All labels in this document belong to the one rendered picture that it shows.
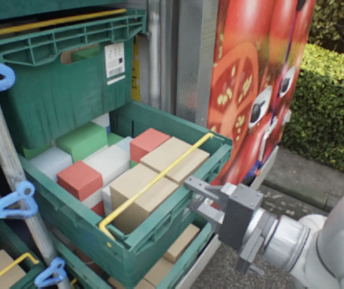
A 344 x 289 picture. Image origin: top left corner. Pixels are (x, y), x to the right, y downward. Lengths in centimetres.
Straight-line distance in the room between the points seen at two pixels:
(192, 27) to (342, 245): 55
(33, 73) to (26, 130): 12
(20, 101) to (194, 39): 42
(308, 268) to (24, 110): 59
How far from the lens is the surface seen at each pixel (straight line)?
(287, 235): 50
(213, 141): 70
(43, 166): 74
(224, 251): 222
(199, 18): 68
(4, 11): 55
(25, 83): 58
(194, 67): 71
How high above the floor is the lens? 181
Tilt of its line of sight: 34 degrees down
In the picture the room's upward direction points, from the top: 1 degrees clockwise
